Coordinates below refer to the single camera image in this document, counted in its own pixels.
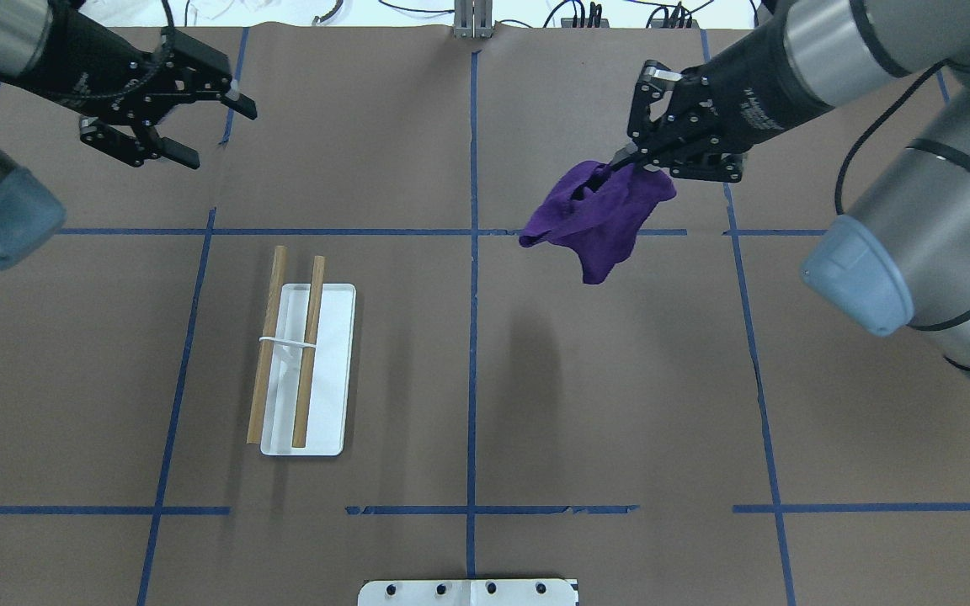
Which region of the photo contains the white camera stand column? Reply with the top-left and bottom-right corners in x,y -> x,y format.
357,578 -> 580,605

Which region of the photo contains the purple towel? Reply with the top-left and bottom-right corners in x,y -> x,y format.
517,160 -> 677,286

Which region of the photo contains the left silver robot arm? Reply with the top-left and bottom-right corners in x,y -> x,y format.
0,1 -> 258,271

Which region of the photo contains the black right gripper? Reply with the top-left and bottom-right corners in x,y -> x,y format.
608,59 -> 746,183

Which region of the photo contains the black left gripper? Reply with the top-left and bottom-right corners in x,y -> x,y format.
78,30 -> 258,170

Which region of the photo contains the white rack base tray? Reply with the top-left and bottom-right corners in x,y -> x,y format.
259,283 -> 357,457

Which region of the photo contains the wooden rack rod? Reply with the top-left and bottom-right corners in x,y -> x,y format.
291,256 -> 326,448
246,245 -> 286,444

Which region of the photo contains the aluminium frame post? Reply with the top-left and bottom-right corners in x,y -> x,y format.
453,0 -> 495,40

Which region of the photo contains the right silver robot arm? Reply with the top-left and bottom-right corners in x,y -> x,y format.
610,1 -> 970,379

